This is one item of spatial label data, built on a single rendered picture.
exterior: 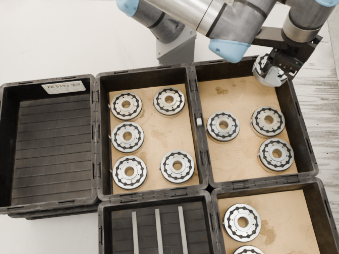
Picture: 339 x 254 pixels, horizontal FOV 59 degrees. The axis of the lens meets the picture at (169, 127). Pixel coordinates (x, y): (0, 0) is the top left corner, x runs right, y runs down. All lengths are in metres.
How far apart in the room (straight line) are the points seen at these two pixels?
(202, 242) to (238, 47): 0.54
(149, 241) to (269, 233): 0.34
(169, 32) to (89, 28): 0.43
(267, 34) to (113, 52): 0.71
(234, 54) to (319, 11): 0.17
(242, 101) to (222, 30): 0.45
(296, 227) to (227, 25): 0.60
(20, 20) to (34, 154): 0.71
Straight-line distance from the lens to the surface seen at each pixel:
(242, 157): 0.96
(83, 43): 1.37
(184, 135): 0.96
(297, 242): 0.96
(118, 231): 0.92
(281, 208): 0.96
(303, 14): 0.67
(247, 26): 0.63
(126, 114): 0.97
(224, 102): 1.02
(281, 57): 0.77
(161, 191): 0.82
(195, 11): 0.62
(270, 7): 0.66
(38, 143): 1.06
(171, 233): 0.91
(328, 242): 0.93
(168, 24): 1.10
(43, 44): 1.42
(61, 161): 1.01
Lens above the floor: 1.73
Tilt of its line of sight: 68 degrees down
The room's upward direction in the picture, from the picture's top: 5 degrees counter-clockwise
